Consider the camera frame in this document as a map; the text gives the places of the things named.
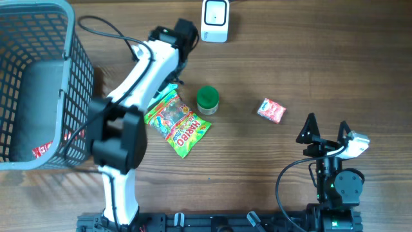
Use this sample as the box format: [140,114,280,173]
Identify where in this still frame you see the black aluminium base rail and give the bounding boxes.
[76,211,364,232]

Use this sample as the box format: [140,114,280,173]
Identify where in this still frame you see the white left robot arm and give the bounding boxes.
[86,19,199,231]

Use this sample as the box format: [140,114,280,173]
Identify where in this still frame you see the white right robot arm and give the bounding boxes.
[296,113,370,231]

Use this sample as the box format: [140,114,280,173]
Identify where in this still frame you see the green lid jar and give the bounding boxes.
[196,86,220,115]

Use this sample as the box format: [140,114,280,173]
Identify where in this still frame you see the red Nescafe stick sachet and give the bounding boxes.
[31,130,85,159]

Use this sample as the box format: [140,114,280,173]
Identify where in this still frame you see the Haribo gummy bag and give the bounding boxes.
[144,90,212,158]

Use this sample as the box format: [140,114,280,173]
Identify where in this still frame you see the red small candy packet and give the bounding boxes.
[257,98,286,124]

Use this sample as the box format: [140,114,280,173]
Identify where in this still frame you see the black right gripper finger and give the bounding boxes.
[337,121,351,144]
[295,113,321,144]

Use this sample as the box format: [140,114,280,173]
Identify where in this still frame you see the grey plastic shopping basket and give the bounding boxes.
[1,1,94,171]

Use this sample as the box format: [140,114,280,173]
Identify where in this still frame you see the teal tissue pack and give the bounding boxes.
[147,83,178,110]

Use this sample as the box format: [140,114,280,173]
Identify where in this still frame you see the white barcode scanner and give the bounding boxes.
[201,0,230,43]

